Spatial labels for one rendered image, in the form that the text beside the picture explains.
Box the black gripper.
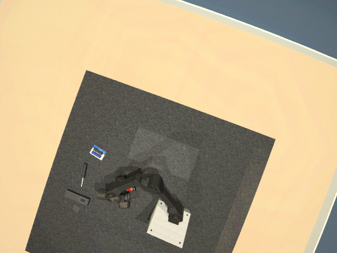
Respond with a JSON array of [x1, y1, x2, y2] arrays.
[[116, 176, 130, 209]]

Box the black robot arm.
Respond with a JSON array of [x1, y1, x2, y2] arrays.
[[97, 173, 184, 225]]

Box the black rectangular bar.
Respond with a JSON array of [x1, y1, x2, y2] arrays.
[[65, 189, 90, 206]]

